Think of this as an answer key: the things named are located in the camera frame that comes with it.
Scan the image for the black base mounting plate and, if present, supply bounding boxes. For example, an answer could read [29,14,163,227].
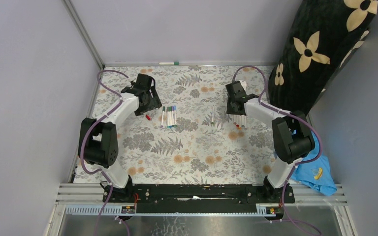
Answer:
[101,184,295,214]

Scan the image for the blue patterned cloth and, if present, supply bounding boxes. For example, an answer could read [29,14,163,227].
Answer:
[290,132,337,197]

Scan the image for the white pen grey cap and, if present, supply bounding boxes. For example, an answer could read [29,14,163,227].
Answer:
[237,115,241,129]

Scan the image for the aluminium frame rails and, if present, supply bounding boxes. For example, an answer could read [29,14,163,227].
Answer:
[56,183,347,206]

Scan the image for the black floral cushion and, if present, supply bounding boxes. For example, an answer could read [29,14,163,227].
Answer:
[268,0,378,114]

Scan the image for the white marker on ledge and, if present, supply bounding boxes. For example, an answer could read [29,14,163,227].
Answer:
[158,61,180,66]

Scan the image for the grey slotted cable duct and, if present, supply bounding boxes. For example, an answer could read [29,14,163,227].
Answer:
[64,204,276,217]

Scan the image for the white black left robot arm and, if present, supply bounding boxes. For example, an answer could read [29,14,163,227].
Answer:
[78,73,162,202]

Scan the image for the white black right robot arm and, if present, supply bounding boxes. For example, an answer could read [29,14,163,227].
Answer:
[225,81,315,203]

